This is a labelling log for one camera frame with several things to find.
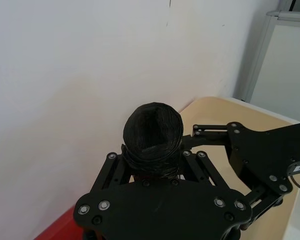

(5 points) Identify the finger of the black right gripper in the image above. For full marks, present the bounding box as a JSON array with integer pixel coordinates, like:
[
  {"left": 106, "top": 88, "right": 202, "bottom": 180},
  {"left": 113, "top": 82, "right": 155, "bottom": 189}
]
[
  {"left": 244, "top": 186, "right": 285, "bottom": 222},
  {"left": 180, "top": 123, "right": 231, "bottom": 151}
]

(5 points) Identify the red plastic object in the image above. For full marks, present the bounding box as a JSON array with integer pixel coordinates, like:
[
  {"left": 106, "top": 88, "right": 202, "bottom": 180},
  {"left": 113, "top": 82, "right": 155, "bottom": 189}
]
[{"left": 32, "top": 203, "right": 84, "bottom": 240}]

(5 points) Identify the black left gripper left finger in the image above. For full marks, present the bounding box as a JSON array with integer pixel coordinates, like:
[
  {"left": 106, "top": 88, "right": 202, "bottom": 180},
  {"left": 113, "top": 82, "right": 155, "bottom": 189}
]
[{"left": 89, "top": 151, "right": 135, "bottom": 194}]

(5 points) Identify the beige table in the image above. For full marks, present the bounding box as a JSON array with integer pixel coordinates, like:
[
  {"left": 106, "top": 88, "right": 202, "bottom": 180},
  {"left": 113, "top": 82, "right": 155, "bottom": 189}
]
[{"left": 178, "top": 96, "right": 300, "bottom": 240}]

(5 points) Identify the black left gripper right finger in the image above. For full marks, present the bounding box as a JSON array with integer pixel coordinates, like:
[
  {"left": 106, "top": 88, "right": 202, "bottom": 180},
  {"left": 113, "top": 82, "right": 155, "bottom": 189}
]
[{"left": 178, "top": 149, "right": 231, "bottom": 192}]

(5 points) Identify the thin dark gripper cable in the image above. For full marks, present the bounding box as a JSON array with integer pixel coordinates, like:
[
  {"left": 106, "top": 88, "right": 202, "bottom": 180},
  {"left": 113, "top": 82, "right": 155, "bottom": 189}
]
[{"left": 289, "top": 173, "right": 300, "bottom": 194}]

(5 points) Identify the grey framed partition panel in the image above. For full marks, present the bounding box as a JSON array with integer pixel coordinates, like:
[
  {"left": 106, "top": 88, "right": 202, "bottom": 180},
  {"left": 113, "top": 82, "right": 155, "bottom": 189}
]
[{"left": 232, "top": 9, "right": 300, "bottom": 123}]

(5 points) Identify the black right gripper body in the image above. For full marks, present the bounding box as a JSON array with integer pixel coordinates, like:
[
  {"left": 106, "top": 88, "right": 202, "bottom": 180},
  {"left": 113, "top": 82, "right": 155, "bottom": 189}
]
[{"left": 226, "top": 119, "right": 300, "bottom": 199}]

